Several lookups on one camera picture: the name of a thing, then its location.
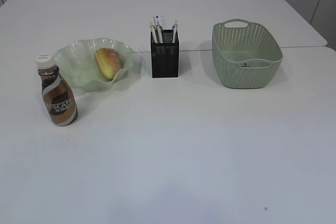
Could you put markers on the grey grip ballpoint pen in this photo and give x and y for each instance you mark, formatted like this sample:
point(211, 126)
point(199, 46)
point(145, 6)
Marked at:
point(159, 33)

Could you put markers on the blue grip ballpoint pen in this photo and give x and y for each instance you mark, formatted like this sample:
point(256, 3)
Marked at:
point(174, 30)

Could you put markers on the sugared bread roll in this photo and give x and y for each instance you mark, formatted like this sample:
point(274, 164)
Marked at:
point(108, 62)

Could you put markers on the cream grip ballpoint pen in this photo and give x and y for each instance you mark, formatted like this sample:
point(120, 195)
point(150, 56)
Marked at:
point(153, 32)

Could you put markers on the clear plastic ruler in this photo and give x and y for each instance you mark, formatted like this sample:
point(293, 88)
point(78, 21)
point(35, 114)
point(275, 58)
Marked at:
point(159, 20)

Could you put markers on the brown Nescafe coffee bottle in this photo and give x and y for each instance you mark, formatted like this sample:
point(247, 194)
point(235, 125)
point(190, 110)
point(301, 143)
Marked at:
point(56, 93)

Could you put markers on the black mesh pen holder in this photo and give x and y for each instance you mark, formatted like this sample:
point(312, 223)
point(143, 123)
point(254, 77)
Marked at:
point(165, 56)

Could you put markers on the green woven plastic basket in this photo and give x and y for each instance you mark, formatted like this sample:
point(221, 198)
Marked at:
point(237, 41)

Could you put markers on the green wavy glass plate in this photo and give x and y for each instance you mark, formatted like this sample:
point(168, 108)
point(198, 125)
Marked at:
point(78, 67)

